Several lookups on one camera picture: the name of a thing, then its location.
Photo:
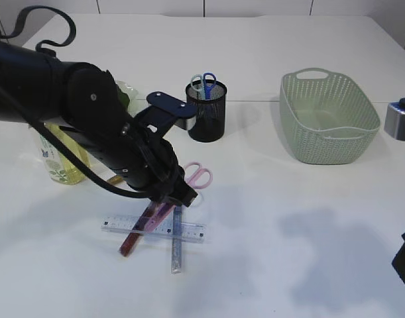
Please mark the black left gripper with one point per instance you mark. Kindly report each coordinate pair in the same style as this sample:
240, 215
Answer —
145, 159

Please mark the clear plastic ruler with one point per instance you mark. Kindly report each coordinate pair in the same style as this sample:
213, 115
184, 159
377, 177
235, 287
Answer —
191, 232

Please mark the gold glitter pen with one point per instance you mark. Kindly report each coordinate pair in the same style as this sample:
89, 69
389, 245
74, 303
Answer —
115, 180

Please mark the blue scissors with cap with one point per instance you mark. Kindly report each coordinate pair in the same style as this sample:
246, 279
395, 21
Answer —
203, 84

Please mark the silver glitter pen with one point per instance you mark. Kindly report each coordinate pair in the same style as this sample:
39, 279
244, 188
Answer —
176, 257

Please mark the red glitter pen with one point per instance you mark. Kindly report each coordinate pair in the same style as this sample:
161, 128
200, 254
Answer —
129, 243

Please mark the black mesh pen cup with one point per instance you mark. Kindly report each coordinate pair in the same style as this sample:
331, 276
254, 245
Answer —
209, 123

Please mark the pale green wavy plate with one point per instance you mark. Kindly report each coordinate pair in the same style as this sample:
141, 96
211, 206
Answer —
127, 96

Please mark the green woven plastic basket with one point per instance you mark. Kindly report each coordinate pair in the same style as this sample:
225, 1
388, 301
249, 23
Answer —
326, 117

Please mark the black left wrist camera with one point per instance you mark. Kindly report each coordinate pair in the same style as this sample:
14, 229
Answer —
164, 111

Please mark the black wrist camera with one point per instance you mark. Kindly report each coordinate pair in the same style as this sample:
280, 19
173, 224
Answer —
164, 111
394, 124

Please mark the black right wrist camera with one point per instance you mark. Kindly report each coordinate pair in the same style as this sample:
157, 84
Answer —
394, 124

